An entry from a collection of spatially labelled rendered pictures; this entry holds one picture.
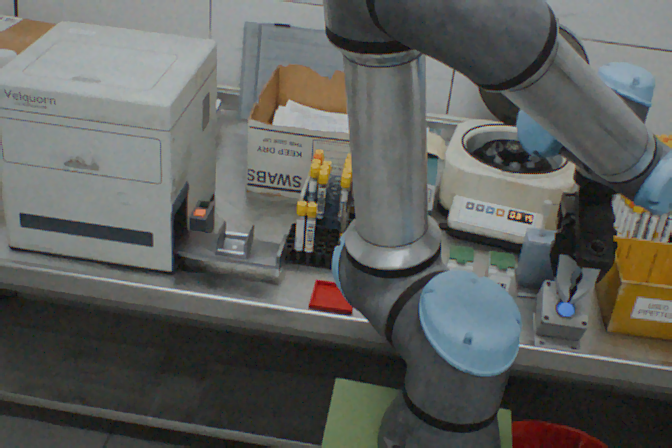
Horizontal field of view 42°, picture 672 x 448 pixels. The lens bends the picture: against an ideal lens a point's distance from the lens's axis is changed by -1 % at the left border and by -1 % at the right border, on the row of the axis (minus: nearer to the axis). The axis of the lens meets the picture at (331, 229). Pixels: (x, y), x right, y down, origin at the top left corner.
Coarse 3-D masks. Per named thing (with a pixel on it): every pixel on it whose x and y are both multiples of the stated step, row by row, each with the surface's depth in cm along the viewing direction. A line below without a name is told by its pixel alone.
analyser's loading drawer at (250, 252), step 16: (224, 224) 143; (176, 240) 143; (192, 240) 144; (208, 240) 144; (224, 240) 144; (240, 240) 145; (256, 240) 145; (192, 256) 141; (208, 256) 140; (224, 256) 141; (240, 256) 140; (256, 256) 141; (272, 256) 142
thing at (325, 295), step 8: (320, 280) 143; (320, 288) 142; (328, 288) 142; (336, 288) 142; (312, 296) 139; (320, 296) 140; (328, 296) 140; (336, 296) 141; (312, 304) 137; (320, 304) 138; (328, 304) 139; (336, 304) 139; (344, 304) 139; (344, 312) 137
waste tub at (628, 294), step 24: (624, 240) 144; (648, 240) 144; (624, 264) 147; (648, 264) 146; (600, 288) 145; (624, 288) 134; (648, 288) 134; (624, 312) 136; (648, 312) 136; (648, 336) 138
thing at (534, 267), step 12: (528, 228) 144; (528, 240) 141; (540, 240) 141; (528, 252) 142; (540, 252) 142; (528, 264) 143; (540, 264) 143; (516, 276) 148; (528, 276) 145; (540, 276) 144; (552, 276) 144; (576, 276) 144; (528, 288) 145; (540, 288) 145
